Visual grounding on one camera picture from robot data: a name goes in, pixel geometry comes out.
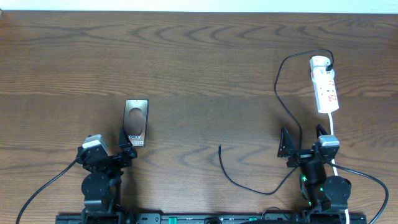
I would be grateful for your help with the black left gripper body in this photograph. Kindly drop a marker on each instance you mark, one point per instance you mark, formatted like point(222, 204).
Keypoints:
point(112, 158)

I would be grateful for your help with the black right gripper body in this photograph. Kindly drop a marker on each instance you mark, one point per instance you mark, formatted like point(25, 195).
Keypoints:
point(301, 157)

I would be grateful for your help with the white power strip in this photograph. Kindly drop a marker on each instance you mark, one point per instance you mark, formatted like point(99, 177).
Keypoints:
point(324, 85)

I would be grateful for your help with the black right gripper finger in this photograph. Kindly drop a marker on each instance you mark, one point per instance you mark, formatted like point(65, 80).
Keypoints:
point(321, 131)
point(286, 146)

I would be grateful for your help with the Samsung Galaxy smartphone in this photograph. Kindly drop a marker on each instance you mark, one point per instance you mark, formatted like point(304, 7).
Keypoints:
point(135, 121)

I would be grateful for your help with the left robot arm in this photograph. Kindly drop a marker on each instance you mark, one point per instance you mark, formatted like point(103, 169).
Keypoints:
point(102, 187)

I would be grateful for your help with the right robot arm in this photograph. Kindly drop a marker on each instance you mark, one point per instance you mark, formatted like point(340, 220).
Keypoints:
point(327, 195)

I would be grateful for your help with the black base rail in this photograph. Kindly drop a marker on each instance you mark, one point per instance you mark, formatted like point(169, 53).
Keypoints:
point(156, 218)

